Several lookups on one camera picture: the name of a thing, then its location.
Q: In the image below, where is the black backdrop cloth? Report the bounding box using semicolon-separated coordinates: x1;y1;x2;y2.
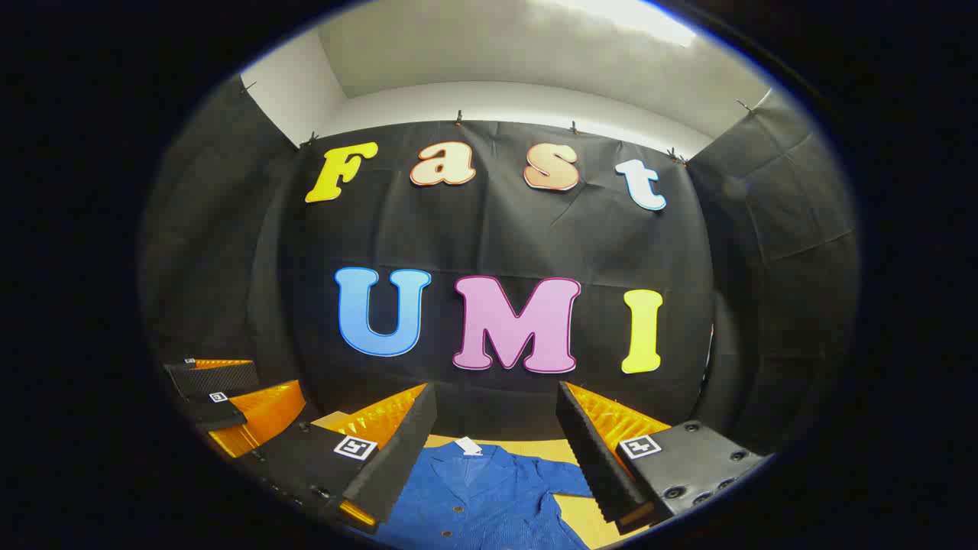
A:
138;73;860;459

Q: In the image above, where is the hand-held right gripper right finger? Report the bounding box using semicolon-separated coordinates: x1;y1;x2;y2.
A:
555;380;767;535

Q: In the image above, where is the row of small cloth clips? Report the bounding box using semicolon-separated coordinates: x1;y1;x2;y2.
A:
238;80;757;165

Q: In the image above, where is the blue corduroy jacket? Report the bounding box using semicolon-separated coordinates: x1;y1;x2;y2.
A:
374;438;597;550

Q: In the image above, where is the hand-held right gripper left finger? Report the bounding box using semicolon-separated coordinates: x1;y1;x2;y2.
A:
235;382;438;532

